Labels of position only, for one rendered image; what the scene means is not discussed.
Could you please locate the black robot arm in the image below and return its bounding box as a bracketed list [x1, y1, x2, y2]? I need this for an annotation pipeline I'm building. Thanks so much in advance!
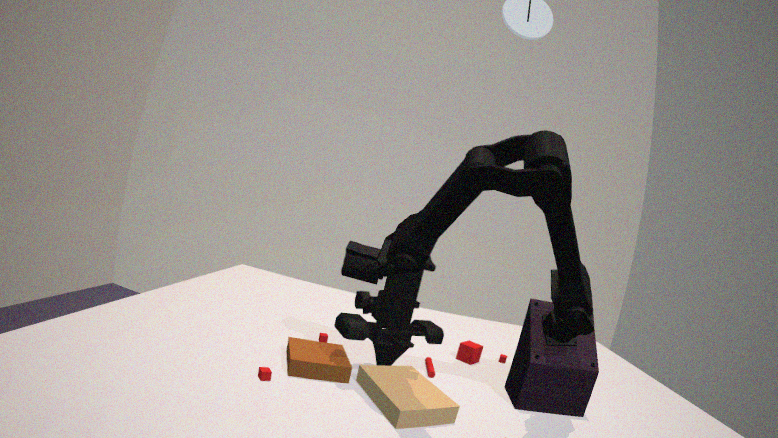
[342, 130, 595, 346]

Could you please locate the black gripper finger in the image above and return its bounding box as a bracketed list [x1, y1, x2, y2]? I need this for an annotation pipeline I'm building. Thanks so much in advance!
[368, 335, 393, 366]
[385, 334, 414, 366]

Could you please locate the red cylinder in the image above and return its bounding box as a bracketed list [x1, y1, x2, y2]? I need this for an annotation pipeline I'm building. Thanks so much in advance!
[425, 357, 435, 378]

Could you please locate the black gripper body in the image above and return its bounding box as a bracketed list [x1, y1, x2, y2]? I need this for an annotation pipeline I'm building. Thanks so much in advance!
[334, 287, 444, 344]

